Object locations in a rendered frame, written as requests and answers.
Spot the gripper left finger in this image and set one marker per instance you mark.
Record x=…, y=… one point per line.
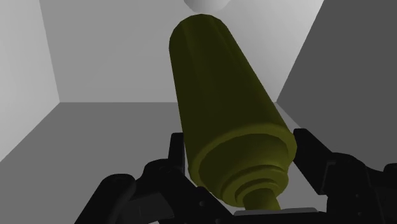
x=161, y=186

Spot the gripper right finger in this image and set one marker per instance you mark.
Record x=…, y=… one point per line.
x=341, y=176

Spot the olive green bottle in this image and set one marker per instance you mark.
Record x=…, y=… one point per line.
x=223, y=114

